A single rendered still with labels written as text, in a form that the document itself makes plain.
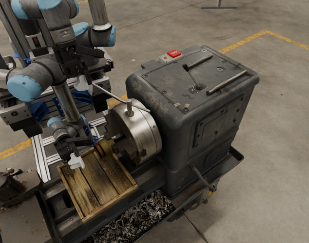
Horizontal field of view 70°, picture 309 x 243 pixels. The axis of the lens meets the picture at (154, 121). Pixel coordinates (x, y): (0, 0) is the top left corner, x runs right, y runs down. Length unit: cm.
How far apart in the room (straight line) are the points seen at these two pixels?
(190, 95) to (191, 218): 127
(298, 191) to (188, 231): 109
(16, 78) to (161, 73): 66
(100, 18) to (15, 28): 50
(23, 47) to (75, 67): 78
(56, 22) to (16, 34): 76
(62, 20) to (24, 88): 34
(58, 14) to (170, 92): 56
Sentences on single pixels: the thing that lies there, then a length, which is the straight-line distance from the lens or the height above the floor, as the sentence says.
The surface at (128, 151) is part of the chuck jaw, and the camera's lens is 100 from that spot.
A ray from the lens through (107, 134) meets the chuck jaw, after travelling 106.
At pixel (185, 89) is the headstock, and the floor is 126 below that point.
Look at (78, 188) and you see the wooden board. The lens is 123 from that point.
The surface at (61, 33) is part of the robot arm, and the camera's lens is 83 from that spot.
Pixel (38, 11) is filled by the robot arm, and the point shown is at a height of 164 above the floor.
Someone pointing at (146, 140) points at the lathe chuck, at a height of 116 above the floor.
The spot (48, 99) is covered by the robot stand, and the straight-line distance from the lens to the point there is 155.
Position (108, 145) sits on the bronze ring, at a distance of 105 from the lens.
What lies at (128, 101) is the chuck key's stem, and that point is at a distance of 92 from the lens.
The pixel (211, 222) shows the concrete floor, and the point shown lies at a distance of 208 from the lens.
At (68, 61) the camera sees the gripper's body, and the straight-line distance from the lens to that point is 85.
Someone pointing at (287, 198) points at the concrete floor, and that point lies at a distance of 240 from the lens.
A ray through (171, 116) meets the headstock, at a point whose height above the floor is 124.
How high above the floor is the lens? 193
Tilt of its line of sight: 47 degrees down
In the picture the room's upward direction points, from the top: 2 degrees counter-clockwise
